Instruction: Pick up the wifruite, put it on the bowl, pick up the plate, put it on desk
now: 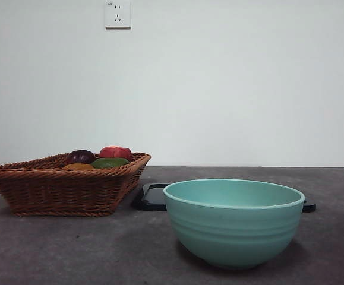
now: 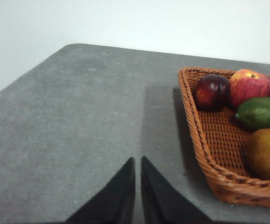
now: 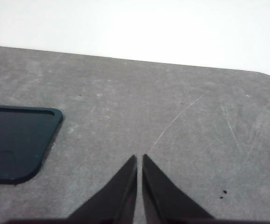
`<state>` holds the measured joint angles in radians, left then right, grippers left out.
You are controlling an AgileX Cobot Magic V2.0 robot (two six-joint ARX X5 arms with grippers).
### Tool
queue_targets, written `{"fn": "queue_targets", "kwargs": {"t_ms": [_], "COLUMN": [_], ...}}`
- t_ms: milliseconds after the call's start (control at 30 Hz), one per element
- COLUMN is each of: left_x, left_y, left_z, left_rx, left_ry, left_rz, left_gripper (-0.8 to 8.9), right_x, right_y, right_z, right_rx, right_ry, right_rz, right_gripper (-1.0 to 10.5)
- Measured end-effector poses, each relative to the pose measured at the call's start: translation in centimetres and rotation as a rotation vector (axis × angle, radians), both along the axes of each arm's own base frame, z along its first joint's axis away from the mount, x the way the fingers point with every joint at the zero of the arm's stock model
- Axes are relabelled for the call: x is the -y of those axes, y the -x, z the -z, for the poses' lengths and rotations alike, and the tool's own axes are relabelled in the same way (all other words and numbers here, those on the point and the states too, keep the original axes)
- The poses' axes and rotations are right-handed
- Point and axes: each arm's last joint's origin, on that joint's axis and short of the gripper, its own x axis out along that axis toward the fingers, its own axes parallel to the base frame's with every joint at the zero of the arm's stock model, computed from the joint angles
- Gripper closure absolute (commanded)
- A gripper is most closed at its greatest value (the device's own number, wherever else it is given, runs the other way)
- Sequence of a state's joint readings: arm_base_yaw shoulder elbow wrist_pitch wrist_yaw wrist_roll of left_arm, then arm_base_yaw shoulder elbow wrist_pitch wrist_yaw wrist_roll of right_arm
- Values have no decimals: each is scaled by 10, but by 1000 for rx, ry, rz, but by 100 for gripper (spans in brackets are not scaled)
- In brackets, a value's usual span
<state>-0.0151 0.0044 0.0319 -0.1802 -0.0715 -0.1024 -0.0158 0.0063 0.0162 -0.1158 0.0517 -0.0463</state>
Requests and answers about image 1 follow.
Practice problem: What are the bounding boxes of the orange fruit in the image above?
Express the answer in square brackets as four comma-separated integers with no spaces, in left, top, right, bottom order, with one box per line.
[62,163,96,171]

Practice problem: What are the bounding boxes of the teal ribbed bowl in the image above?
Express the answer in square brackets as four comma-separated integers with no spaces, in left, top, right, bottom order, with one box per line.
[163,178,306,270]

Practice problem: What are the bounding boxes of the red fruit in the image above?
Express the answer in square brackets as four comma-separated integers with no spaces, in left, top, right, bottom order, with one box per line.
[99,145,133,163]

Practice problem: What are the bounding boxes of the dark rectangular tray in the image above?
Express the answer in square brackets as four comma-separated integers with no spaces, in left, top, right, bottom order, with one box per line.
[132,183,317,213]

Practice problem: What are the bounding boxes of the green fruit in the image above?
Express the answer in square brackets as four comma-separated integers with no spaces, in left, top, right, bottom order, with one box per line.
[90,157,130,170]

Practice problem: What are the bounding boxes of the dark purple fruit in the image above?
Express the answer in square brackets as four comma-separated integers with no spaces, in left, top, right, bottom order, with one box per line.
[64,150,97,166]

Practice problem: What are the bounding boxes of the brown wicker basket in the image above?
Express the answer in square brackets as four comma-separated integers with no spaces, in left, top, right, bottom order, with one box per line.
[0,152,152,217]

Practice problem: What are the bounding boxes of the white wall socket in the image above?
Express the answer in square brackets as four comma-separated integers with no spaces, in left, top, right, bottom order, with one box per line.
[105,0,132,30]

